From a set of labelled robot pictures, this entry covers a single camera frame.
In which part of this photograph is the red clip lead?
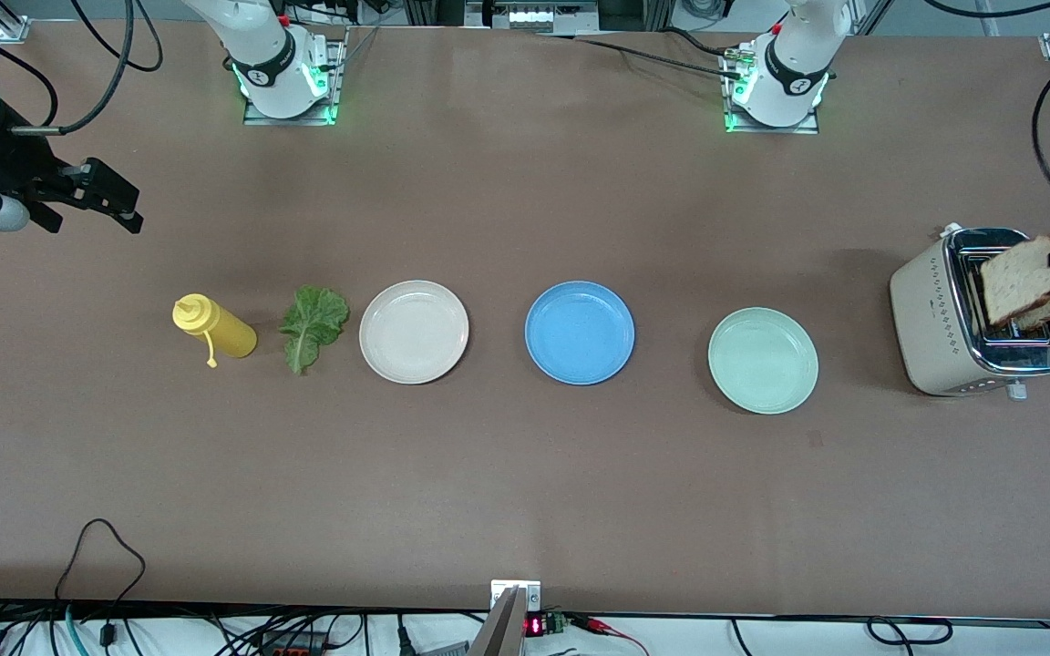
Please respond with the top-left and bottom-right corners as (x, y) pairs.
(571, 615), (652, 656)

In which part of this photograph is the white lit device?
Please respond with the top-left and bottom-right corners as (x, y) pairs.
(466, 0), (601, 34)

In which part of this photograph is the yellow mustard squeeze bottle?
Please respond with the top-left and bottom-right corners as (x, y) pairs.
(171, 292), (259, 370)

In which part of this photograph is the beige chrome toaster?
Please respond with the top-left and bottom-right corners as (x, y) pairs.
(889, 223), (1050, 402)

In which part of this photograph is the black coiled cable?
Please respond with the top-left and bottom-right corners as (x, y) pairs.
(867, 617), (954, 646)

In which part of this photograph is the mint green round plate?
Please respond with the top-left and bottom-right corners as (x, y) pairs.
(707, 307), (819, 416)

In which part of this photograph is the silver camera mount bracket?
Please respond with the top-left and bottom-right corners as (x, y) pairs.
(490, 579), (542, 613)

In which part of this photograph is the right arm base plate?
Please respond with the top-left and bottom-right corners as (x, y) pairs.
(242, 27), (348, 127)

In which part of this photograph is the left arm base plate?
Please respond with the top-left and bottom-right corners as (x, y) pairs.
(724, 46), (822, 136)

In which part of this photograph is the teal cable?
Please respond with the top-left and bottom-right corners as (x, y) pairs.
(63, 603), (90, 656)

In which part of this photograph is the black base power cable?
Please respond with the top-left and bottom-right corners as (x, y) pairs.
(534, 27), (749, 78)

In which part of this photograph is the beige round plate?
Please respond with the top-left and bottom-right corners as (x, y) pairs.
(358, 279), (470, 385)

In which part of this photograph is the gray aluminium bar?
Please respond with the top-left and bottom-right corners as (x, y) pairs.
(466, 586), (528, 656)

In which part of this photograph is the thin black looped cable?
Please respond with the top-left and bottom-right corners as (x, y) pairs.
(56, 519), (146, 607)

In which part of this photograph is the blue round plate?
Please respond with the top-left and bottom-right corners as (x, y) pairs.
(524, 280), (636, 386)

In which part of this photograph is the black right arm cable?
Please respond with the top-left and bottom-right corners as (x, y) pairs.
(0, 0), (164, 138)

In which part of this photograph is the green lettuce leaf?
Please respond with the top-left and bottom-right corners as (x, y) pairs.
(278, 285), (351, 375)

